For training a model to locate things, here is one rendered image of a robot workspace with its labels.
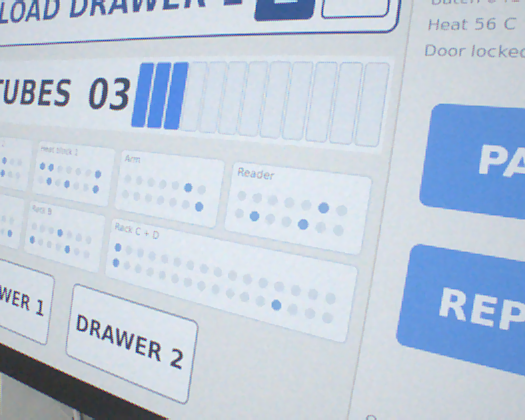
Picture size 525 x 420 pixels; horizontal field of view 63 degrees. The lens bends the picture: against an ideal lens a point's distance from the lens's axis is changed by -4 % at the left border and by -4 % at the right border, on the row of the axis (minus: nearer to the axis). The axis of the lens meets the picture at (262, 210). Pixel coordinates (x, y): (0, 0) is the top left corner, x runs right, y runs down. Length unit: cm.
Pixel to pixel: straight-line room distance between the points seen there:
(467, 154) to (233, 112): 11
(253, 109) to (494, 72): 11
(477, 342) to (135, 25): 24
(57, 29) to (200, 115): 14
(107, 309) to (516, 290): 21
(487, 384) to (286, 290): 9
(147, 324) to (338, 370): 11
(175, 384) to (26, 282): 13
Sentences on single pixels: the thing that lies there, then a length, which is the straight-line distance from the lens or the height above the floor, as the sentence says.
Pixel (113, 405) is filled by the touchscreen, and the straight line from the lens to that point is 29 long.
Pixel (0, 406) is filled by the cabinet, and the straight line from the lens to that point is 101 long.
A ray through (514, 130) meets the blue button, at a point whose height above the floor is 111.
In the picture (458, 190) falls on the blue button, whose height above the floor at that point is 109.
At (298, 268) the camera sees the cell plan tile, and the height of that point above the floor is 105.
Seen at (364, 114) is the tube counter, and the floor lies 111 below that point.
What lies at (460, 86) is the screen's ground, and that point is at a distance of 20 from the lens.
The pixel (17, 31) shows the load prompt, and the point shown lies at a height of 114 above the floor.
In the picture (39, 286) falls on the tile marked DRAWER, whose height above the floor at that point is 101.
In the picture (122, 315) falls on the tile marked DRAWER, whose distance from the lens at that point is 27.
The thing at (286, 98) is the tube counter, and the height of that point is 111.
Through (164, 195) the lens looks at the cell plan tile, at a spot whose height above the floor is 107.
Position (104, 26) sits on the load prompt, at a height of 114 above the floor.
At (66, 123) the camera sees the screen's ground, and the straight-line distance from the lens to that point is 31.
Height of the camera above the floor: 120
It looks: 37 degrees down
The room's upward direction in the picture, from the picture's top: 11 degrees counter-clockwise
